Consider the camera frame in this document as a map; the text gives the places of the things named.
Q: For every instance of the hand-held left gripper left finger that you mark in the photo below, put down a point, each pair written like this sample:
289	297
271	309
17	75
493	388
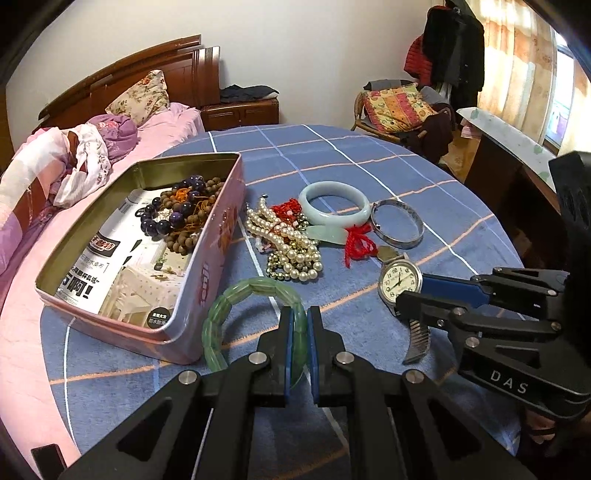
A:
288	350

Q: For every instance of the pink tin box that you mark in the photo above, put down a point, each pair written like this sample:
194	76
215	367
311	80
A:
203	295

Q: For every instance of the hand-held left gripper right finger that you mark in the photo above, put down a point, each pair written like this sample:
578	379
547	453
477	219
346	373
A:
314	355

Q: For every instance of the pink and white quilt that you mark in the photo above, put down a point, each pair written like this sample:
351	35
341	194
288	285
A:
27	161

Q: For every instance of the printed paper leaflet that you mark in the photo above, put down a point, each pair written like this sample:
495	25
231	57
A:
138	281

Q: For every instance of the dark wooden desk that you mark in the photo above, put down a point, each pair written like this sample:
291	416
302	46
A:
494	166

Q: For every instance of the wooden headboard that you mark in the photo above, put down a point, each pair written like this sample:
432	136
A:
138	69

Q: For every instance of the red jacket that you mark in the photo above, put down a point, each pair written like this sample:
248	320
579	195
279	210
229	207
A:
415	60

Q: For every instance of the rattan chair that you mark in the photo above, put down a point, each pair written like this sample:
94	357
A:
360	101

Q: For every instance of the black hanging coat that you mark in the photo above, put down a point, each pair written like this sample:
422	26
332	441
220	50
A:
452	46

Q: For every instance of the person's right hand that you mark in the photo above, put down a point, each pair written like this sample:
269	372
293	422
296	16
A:
538	422

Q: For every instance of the window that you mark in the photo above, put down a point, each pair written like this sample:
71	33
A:
561	115

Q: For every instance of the pale desk cover sheet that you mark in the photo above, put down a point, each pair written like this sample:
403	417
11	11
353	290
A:
503	134

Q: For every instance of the patterned curtain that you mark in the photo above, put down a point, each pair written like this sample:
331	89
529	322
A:
517	55

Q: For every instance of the bed with pink sheet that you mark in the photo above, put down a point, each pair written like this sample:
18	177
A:
157	134

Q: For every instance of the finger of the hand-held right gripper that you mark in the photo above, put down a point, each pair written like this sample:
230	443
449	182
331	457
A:
425	307
455	288

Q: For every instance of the silver metal bangle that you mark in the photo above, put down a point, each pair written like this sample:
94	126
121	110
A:
396	243

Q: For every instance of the pale jade bangle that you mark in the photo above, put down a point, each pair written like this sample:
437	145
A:
334	188

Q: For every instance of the pink cloth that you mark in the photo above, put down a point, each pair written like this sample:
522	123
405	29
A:
466	128

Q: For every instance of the patchwork cushion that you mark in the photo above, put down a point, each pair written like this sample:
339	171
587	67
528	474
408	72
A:
397	108

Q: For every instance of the wooden nightstand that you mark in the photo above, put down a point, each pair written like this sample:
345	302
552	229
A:
240	115

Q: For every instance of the floral pillow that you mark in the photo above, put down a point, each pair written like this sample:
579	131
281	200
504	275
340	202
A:
138	94

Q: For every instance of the dark brown garment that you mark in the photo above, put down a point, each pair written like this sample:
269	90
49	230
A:
436	131

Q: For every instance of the dark folded clothes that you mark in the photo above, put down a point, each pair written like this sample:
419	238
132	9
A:
244	92

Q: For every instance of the purple cloth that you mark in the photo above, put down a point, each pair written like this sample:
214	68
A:
115	127

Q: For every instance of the white floral garment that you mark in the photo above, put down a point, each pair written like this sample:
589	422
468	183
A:
90	157

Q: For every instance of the silver wristwatch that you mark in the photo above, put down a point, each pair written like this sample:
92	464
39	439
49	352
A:
399	279

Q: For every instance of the blue checked tablecloth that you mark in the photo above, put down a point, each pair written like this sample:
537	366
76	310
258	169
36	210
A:
323	152

